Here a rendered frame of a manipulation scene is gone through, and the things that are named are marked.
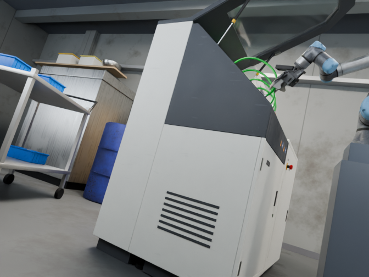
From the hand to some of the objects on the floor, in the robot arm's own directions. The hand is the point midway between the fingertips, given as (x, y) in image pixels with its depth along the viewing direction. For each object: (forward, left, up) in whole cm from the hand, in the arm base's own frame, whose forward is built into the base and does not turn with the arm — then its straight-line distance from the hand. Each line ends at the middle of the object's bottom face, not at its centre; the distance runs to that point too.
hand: (272, 89), depth 162 cm
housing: (+58, -40, -120) cm, 139 cm away
